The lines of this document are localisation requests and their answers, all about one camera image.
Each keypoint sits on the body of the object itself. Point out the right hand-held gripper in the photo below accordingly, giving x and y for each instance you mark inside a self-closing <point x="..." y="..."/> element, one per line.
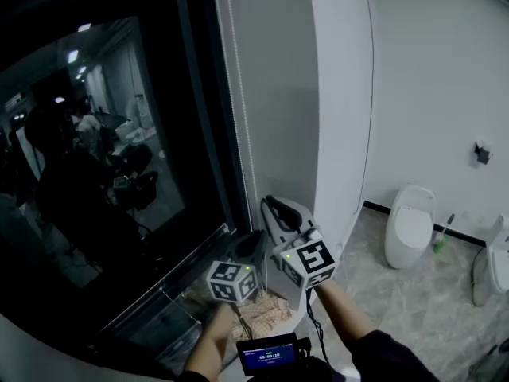
<point x="314" y="259"/>

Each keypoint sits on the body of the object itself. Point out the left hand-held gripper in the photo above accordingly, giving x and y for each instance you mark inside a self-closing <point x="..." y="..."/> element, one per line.
<point x="230" y="283"/>

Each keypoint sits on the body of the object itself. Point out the person's left forearm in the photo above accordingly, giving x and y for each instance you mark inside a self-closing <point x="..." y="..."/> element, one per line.
<point x="210" y="344"/>

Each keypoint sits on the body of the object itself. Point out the person's right forearm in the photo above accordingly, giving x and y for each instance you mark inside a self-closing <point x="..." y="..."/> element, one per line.
<point x="342" y="309"/>

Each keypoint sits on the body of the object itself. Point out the beige woven mesh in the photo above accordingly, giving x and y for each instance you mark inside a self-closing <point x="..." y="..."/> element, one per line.
<point x="266" y="314"/>

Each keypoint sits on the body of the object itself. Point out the green toilet brush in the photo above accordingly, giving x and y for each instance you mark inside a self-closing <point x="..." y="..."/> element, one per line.
<point x="441" y="243"/>

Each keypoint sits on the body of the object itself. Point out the dark framed window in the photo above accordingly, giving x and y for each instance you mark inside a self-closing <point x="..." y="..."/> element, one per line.
<point x="119" y="153"/>

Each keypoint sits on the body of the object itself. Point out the person's dark long-sleeved top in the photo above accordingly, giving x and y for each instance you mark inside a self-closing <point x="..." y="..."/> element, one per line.
<point x="389" y="360"/>

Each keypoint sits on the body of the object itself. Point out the white toilet with tank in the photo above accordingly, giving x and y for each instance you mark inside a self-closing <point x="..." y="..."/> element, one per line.
<point x="499" y="269"/>

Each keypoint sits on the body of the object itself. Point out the black wall bracket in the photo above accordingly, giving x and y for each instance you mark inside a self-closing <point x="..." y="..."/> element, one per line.
<point x="483" y="153"/>

